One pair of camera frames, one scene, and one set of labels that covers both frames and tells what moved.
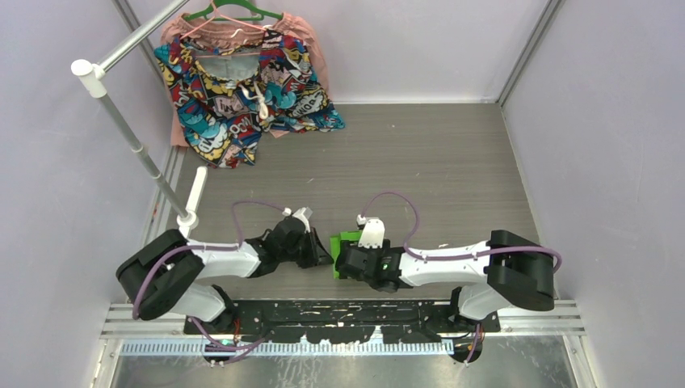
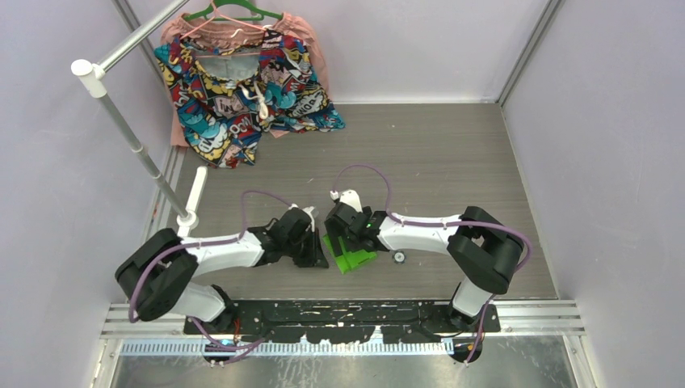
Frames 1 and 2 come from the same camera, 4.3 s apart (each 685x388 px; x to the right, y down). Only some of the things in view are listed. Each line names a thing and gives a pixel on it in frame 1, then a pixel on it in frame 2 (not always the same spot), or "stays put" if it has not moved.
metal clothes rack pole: x=95 y=71 stays put
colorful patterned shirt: x=224 y=100 stays put
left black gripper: x=317 y=254 stays put
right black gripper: x=386 y=244 → x=334 y=233
